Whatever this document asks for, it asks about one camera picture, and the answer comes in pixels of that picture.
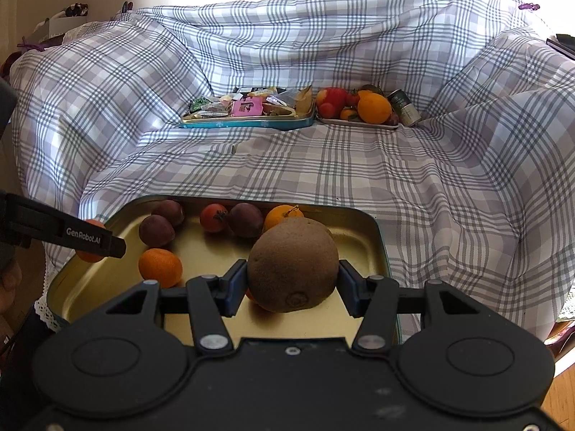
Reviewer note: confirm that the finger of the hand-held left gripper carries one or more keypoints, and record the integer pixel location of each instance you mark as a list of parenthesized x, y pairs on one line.
[(115, 246)]

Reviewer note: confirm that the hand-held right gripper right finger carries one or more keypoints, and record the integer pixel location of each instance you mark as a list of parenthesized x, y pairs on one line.
[(348, 287)]

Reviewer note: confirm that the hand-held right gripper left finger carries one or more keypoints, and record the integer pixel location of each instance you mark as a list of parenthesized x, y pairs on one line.
[(236, 287)]

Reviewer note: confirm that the small orange tangerine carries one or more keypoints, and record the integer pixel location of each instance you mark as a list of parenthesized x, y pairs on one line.
[(90, 256), (283, 217), (160, 268)]

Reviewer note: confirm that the dark purple passion fruit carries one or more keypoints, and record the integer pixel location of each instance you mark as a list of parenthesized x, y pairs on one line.
[(245, 219), (156, 231), (168, 212)]

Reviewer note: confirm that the gold metal tray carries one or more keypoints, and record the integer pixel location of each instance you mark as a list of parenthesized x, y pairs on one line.
[(202, 251)]

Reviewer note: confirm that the brown kiwi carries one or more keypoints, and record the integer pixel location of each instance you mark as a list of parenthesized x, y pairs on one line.
[(293, 265)]

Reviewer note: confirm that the person's left hand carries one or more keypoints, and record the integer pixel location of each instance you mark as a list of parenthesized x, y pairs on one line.
[(9, 287)]

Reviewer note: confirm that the white lace cloth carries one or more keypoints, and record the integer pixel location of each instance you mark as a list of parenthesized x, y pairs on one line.
[(45, 312)]

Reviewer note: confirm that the grey plaid blanket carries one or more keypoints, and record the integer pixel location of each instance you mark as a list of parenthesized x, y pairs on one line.
[(404, 188)]

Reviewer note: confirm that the white plate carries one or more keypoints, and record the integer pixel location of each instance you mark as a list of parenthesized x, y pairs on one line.
[(355, 124)]

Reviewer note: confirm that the teal metal tray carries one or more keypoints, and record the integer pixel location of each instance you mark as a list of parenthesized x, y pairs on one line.
[(242, 122)]

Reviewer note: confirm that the pile of snack packets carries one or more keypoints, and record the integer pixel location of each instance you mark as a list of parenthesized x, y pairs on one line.
[(215, 107)]

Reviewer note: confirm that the small tangerine on plate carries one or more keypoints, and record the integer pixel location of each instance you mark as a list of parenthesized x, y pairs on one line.
[(348, 113)]

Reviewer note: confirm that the dark purple fruit on plate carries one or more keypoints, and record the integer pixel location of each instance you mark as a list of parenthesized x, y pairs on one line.
[(394, 119)]

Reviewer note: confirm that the small red round fruit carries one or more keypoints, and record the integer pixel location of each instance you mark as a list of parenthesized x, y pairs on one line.
[(328, 109)]

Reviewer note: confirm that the purple clip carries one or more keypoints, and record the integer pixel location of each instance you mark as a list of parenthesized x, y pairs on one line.
[(528, 7), (31, 45), (125, 6)]

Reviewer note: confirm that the large orange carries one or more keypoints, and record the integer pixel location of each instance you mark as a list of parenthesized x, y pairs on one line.
[(373, 107)]

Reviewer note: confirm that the green white can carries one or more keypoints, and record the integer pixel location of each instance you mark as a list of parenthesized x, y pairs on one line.
[(404, 107)]

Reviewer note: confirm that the red tomato with stem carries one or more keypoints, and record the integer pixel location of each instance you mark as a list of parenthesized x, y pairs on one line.
[(352, 98)]

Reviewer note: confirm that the red yellow apple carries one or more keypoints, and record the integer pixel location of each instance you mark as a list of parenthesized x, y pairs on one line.
[(336, 96)]

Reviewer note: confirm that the brown round fruit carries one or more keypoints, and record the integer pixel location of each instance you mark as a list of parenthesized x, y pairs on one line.
[(372, 88)]

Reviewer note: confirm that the white cardboard box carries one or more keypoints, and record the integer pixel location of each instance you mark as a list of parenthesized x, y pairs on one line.
[(58, 24)]

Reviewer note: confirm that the black flat device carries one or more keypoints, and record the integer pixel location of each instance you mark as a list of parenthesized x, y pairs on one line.
[(561, 44)]

